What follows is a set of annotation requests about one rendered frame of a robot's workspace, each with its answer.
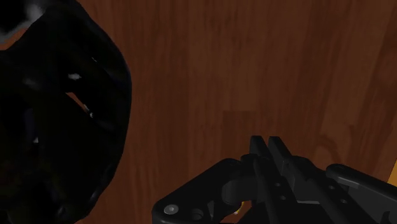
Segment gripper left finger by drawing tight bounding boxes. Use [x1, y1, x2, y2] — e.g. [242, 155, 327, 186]
[151, 135, 281, 224]

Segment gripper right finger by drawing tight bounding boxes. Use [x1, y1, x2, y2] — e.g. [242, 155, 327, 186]
[267, 136, 397, 224]

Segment large black rounded object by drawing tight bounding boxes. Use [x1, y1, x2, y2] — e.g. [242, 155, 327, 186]
[0, 0, 133, 224]

